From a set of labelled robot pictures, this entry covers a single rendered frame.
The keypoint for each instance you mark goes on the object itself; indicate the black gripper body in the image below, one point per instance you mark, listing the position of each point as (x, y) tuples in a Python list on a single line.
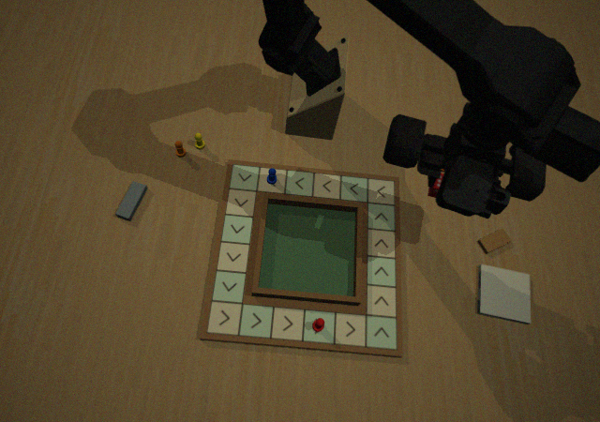
[(406, 143)]

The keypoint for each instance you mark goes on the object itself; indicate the blue pawn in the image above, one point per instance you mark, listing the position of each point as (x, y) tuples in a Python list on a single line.
[(271, 178)]

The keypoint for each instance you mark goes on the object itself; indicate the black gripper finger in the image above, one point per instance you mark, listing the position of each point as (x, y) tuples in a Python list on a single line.
[(431, 175)]

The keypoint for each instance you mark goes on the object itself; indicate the red die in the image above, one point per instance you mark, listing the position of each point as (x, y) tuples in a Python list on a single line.
[(432, 192)]

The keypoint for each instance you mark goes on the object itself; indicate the yellow pawn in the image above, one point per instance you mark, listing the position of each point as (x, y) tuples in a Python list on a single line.
[(199, 141)]

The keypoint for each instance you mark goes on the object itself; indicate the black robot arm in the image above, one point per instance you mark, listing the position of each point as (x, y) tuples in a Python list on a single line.
[(519, 83)]

